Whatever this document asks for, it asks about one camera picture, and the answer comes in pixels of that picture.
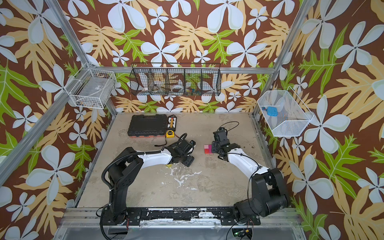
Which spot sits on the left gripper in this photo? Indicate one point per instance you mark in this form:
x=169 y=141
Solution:
x=190 y=161

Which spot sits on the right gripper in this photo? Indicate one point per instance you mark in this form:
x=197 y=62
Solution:
x=216 y=147

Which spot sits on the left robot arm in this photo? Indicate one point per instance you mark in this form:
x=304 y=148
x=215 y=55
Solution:
x=123 y=170

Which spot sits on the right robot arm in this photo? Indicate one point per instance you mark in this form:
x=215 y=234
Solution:
x=268 y=193

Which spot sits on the yellow tape measure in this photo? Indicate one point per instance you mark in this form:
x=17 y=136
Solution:
x=170 y=134

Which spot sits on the black and red tool case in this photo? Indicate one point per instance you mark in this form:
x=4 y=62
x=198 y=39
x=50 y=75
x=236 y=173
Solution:
x=148 y=126

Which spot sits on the blue object in basket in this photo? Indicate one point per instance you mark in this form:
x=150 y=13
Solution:
x=272 y=111

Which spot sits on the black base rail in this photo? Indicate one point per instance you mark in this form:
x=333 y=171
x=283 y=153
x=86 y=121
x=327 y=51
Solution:
x=220 y=216

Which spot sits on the black wire basket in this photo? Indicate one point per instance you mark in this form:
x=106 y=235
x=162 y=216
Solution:
x=177 y=79

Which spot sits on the white wire basket right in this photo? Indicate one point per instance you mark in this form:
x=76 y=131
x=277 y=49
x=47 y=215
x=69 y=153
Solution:
x=294 y=115

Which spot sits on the white wire basket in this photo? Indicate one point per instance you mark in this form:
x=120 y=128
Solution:
x=91 y=87
x=294 y=115

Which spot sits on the white wire basket left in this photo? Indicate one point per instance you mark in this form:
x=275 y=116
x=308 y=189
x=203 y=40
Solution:
x=91 y=87

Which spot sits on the aluminium frame post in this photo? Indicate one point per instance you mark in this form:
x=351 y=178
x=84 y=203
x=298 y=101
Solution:
x=74 y=42

